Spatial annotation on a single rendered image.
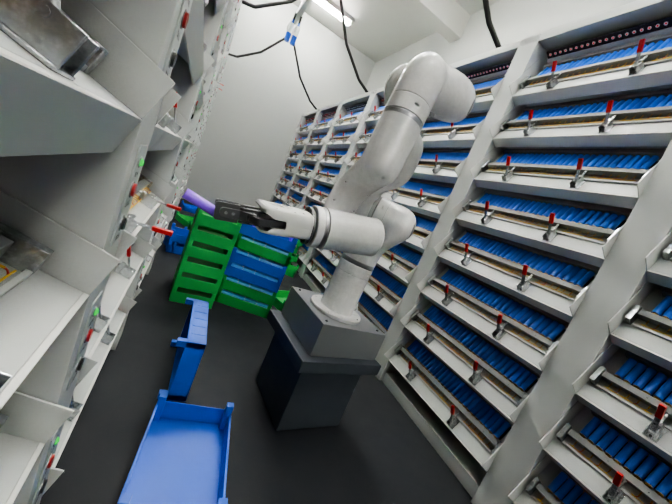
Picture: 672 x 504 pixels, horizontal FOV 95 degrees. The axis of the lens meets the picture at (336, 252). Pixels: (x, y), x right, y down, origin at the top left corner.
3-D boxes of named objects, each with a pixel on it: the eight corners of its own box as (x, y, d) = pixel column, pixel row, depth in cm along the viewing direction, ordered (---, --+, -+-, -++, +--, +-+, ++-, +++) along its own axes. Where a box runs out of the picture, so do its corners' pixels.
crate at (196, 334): (192, 347, 121) (170, 343, 118) (209, 301, 118) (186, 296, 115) (185, 401, 94) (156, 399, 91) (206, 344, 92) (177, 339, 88)
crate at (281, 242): (294, 246, 185) (299, 234, 184) (292, 253, 165) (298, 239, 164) (246, 228, 180) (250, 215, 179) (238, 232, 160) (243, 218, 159)
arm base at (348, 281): (345, 304, 122) (365, 262, 119) (368, 329, 105) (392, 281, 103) (303, 292, 112) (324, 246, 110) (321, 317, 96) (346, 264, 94)
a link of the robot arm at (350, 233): (317, 206, 67) (334, 209, 58) (368, 217, 72) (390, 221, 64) (309, 243, 68) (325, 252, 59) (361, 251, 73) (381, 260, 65)
